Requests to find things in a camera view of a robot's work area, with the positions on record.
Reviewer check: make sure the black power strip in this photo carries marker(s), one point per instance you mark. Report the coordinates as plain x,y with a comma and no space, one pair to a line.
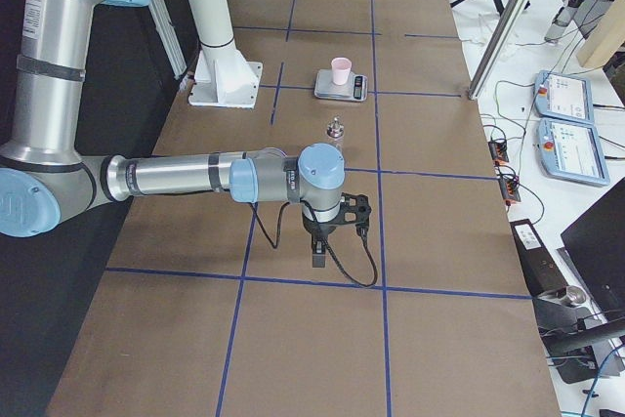
507,177

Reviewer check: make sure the black monitor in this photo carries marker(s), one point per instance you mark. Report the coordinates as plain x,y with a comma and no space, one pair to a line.
595,245

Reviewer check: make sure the pink plastic cup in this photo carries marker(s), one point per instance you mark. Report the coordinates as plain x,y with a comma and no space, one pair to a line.
341,69

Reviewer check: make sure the white pedestal column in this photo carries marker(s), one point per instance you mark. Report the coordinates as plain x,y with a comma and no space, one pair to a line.
223,77

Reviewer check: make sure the digital kitchen scale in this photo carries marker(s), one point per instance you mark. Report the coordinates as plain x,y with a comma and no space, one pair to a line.
354,90

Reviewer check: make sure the aluminium frame post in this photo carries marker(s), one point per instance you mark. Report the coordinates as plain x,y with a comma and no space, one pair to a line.
495,46

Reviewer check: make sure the upper blue teach pendant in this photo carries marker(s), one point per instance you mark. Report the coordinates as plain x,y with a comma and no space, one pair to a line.
564,97

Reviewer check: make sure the lower blue teach pendant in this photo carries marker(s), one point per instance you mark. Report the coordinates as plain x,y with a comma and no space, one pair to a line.
571,151

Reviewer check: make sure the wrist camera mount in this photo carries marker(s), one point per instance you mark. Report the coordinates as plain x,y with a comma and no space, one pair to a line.
354,210

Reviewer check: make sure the blue teach pendant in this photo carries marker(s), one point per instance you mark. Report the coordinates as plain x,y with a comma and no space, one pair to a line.
564,97
571,151

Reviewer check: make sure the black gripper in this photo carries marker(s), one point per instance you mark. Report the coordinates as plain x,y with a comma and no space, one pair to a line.
316,230

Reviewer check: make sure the clear glass sauce bottle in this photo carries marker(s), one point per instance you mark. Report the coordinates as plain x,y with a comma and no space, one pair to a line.
335,132

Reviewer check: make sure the black box with label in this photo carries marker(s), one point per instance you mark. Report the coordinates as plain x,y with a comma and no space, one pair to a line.
541,273

